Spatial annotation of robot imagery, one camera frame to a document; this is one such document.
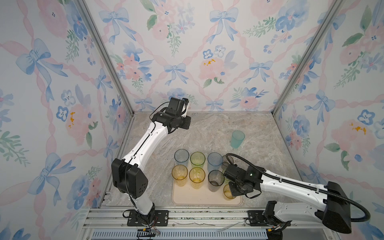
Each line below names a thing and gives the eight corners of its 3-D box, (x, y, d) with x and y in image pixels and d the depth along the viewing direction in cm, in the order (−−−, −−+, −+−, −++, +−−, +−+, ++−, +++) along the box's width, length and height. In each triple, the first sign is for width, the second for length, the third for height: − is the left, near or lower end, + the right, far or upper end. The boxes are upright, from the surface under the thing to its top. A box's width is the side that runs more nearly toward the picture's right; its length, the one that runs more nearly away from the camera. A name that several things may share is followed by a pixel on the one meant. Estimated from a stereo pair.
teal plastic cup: (230, 148, 102) (233, 139, 93) (228, 139, 106) (232, 130, 98) (241, 148, 102) (245, 139, 93) (239, 139, 106) (243, 130, 98)
